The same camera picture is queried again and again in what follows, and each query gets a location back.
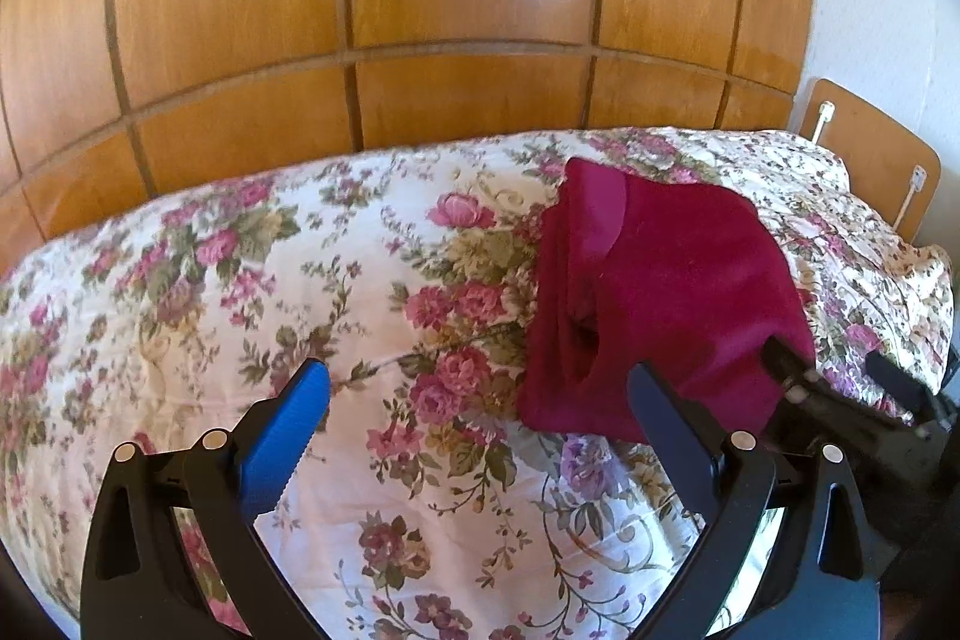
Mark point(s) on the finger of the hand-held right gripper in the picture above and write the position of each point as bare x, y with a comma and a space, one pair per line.
795, 377
904, 389

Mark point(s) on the dark bed frame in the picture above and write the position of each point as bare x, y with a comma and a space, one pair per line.
951, 374

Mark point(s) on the floral bedspread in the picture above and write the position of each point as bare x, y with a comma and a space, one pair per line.
300, 280

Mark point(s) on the wooden headboard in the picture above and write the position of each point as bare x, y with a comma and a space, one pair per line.
862, 145

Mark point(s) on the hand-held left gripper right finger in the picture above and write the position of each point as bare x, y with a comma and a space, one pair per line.
671, 437

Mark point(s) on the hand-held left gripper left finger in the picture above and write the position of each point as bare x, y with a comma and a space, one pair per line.
289, 434

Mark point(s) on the maroon knit garment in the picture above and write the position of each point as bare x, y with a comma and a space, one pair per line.
675, 280

